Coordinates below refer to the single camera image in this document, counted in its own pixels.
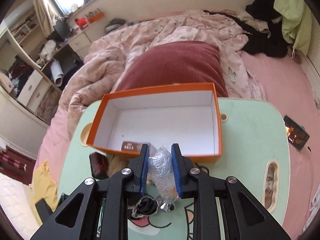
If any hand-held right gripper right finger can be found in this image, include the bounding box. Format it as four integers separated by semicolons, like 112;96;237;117
171;143;292;240

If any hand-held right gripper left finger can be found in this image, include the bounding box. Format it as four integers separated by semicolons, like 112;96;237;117
30;144;150;240

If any clear plastic wrap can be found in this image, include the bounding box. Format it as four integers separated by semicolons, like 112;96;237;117
148;145;179;212

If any orange cardboard box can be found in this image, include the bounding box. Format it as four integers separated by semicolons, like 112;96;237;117
86;82;223;164

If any green cartoon desktop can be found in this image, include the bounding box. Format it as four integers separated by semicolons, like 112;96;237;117
57;97;290;240

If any furry tan plush item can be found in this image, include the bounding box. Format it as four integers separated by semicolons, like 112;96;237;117
109;155;130;178

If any brown packet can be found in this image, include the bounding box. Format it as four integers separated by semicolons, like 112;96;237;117
121;141;150;153

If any yellow cloth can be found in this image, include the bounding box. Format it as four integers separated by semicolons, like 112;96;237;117
31;160;59;212

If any white quilted mat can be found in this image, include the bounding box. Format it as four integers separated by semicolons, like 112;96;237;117
0;172;43;240

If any black lace-trimmed garment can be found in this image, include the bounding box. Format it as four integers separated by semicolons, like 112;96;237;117
127;196;160;218

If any dark patterned pouch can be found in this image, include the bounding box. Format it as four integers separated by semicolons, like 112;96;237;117
89;152;109;179

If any dark red patterned cloth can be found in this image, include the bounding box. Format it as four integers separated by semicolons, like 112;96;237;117
0;147;37;178

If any pink floral duvet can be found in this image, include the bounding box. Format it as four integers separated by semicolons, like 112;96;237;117
59;9;267;135

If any black smartphone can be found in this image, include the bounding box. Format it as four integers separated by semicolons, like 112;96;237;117
284;115;310;152

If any white bookshelf unit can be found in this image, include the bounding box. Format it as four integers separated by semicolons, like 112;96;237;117
0;5;83;120

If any rolled white paper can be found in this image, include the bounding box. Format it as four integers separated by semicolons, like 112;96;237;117
50;60;65;87

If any white drawer cabinet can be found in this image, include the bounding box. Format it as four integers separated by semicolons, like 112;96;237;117
69;31;92;53

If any dark grey folded cloth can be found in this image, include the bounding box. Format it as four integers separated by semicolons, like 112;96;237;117
105;18;127;33

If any black clothes pile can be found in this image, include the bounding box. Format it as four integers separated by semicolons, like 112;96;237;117
204;0;292;58

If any orange storage tray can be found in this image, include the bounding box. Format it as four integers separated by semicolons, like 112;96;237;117
89;12;104;23

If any black monitor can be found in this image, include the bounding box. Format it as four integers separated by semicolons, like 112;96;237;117
54;20;72;39

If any light green garment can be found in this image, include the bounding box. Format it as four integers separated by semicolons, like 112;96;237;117
274;0;313;55

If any beige curtain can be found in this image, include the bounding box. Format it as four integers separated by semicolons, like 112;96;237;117
30;0;54;25

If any red corduroy pillow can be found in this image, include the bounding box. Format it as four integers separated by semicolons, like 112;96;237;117
110;41;229;98

